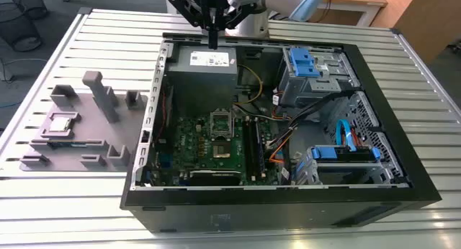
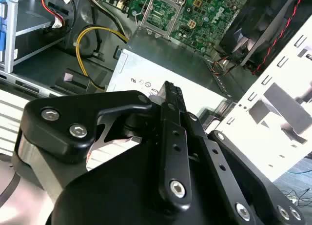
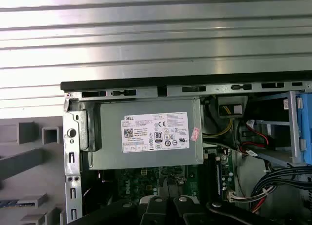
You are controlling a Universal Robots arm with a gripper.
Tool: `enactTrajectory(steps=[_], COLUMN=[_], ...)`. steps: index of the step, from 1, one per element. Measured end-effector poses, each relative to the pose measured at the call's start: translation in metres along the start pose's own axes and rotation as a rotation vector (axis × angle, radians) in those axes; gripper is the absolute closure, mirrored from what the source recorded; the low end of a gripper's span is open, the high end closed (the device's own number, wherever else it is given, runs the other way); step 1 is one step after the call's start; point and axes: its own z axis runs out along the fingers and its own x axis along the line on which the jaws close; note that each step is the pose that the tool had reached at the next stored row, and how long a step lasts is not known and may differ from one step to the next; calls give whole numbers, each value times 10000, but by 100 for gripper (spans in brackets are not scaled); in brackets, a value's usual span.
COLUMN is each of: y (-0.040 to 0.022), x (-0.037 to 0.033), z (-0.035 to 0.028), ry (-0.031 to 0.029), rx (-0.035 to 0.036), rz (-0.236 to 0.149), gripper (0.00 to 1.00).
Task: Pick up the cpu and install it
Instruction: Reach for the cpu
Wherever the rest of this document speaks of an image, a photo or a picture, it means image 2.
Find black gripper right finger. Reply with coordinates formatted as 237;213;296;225
173;84;305;225

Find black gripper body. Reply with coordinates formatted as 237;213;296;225
47;142;236;225

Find metal locking lever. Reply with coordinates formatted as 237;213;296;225
133;11;147;29

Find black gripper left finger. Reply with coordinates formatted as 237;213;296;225
12;81;193;212

